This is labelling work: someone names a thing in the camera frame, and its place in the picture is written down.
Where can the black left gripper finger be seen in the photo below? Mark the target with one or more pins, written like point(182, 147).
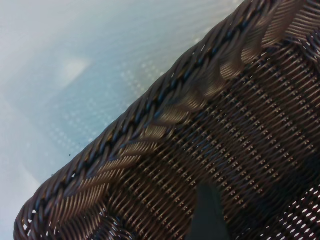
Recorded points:
point(208, 215)

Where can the dark brown wicker basket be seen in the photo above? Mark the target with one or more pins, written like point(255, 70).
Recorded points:
point(250, 125)

